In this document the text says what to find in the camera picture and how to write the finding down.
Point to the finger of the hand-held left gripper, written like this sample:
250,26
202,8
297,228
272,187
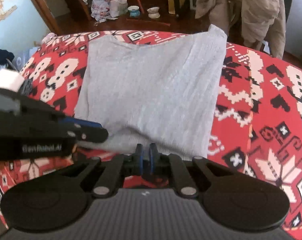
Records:
88,124

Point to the white cushion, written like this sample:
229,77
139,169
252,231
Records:
7,80

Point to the red patterned blanket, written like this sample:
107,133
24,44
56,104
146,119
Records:
265,105

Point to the white plastic bags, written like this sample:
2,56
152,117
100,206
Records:
103,7

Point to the wooden door frame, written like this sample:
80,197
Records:
38,2

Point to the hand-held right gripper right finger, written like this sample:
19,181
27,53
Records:
152,158

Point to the grey-blue knit cloth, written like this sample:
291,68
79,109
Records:
26,87

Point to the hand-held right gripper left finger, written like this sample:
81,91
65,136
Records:
140,160

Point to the beige padded jacket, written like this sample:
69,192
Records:
253,10

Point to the grey knit sweater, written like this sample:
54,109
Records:
153,85

